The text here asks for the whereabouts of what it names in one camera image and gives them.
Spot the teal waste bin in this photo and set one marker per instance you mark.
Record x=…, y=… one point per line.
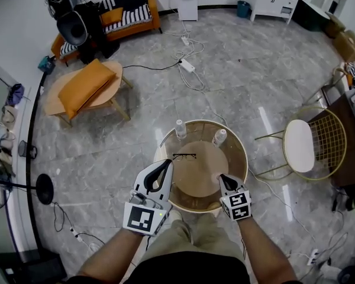
x=243, y=9

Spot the person's khaki trousers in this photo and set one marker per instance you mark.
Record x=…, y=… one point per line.
x=207, y=238

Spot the large cardboard box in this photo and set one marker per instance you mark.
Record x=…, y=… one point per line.
x=347, y=46

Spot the purple bag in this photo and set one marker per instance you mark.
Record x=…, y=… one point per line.
x=15, y=94

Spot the black-rimmed eyeglasses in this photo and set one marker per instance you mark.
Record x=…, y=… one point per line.
x=184, y=156

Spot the white water dispenser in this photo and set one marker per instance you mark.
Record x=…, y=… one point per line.
x=187, y=7

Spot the oval wooden low table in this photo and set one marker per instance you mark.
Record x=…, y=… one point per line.
x=115, y=84

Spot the person's left forearm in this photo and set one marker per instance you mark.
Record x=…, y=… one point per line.
x=109, y=256

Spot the orange cushion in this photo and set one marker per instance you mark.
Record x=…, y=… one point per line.
x=84, y=87

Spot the striped sofa seat cushion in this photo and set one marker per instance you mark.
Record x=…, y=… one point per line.
x=130, y=18
x=68, y=49

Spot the round glass side table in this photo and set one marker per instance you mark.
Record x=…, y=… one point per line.
x=238, y=164

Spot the small white power strip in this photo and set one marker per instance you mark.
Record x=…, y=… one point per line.
x=76, y=234
x=185, y=41
x=312, y=257

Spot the beige bag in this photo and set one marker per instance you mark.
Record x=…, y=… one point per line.
x=9, y=114

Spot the small cardboard box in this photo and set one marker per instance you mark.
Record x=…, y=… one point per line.
x=335, y=25

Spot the person's black shirt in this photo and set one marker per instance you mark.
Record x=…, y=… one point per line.
x=186, y=269

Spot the person's left shoe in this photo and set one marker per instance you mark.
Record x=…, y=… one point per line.
x=175, y=216

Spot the black standing fan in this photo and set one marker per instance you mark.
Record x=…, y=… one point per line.
x=44, y=189

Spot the large white power strip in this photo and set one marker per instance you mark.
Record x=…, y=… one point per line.
x=187, y=65

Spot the white sink cabinet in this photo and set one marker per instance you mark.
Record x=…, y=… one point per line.
x=269, y=1

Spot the orange sofa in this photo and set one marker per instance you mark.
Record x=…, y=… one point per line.
x=152, y=19

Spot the dark green box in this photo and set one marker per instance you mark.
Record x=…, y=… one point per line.
x=310, y=15

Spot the clear plastic water bottle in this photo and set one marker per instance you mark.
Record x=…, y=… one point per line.
x=219, y=138
x=181, y=129

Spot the small wooden ball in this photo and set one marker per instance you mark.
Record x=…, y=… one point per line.
x=218, y=176
x=215, y=206

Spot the person's right forearm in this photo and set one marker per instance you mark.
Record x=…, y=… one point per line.
x=263, y=247

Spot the gold metal tube chair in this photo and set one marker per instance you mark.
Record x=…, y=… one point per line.
x=338, y=71

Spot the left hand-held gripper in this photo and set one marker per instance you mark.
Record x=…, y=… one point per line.
x=140, y=217

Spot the black monitor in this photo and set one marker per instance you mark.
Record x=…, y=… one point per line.
x=26, y=268

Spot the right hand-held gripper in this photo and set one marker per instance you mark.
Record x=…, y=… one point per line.
x=239, y=204

